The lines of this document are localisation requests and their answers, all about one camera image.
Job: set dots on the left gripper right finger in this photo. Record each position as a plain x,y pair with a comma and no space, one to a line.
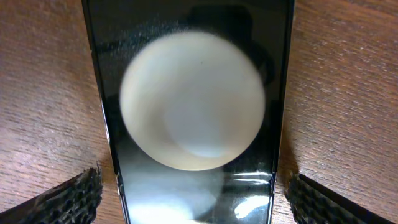
313,203

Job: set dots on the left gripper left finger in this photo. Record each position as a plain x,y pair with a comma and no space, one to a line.
74,201

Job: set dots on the black smartphone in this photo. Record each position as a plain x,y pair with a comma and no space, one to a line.
192,94

